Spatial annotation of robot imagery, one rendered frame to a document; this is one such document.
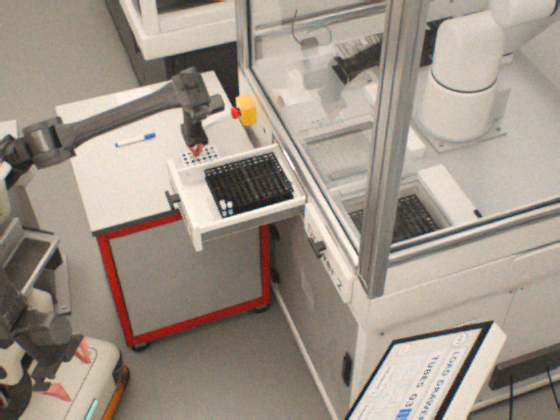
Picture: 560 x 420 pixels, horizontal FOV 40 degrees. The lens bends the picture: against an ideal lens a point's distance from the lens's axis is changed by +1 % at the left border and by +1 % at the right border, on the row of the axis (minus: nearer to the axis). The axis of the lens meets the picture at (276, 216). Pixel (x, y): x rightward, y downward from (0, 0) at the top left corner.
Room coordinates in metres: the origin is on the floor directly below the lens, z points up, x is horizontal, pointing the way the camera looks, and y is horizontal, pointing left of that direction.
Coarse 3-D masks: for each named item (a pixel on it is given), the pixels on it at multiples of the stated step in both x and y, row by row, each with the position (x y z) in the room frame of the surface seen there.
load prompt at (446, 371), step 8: (456, 352) 0.85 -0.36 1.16; (464, 352) 0.83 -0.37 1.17; (448, 360) 0.83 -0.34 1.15; (456, 360) 0.82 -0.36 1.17; (440, 368) 0.82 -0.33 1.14; (448, 368) 0.81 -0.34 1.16; (440, 376) 0.79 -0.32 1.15; (448, 376) 0.78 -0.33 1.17; (432, 384) 0.78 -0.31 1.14; (440, 384) 0.77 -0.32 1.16; (432, 392) 0.76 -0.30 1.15; (440, 392) 0.75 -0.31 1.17; (424, 400) 0.75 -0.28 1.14; (432, 400) 0.74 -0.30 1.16; (424, 408) 0.72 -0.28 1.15; (432, 408) 0.71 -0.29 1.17; (416, 416) 0.71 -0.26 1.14; (424, 416) 0.70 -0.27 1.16
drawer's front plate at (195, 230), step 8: (168, 160) 1.66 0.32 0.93; (168, 168) 1.64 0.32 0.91; (176, 176) 1.59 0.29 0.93; (176, 184) 1.56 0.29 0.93; (176, 192) 1.57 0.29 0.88; (184, 192) 1.53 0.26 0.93; (184, 200) 1.50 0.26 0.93; (184, 208) 1.48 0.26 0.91; (192, 216) 1.43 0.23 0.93; (192, 224) 1.41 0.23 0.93; (192, 232) 1.42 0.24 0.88; (192, 240) 1.43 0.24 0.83; (200, 240) 1.40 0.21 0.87; (200, 248) 1.40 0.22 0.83
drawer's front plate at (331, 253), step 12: (312, 216) 1.43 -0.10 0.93; (312, 228) 1.43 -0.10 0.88; (324, 228) 1.38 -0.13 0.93; (324, 240) 1.35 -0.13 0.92; (324, 252) 1.34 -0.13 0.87; (336, 252) 1.30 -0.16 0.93; (324, 264) 1.34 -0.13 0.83; (336, 264) 1.27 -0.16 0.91; (336, 276) 1.27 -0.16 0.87; (348, 276) 1.22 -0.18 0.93; (336, 288) 1.26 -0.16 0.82; (348, 288) 1.21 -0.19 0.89; (348, 300) 1.21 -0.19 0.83
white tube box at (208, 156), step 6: (204, 150) 1.84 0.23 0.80; (210, 150) 1.84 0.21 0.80; (216, 150) 1.84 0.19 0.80; (180, 156) 1.82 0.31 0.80; (186, 156) 1.81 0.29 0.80; (204, 156) 1.81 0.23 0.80; (210, 156) 1.82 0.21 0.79; (216, 156) 1.82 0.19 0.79; (180, 162) 1.82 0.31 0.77; (186, 162) 1.79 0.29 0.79; (192, 162) 1.79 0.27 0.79; (198, 162) 1.79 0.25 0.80; (204, 162) 1.79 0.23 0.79
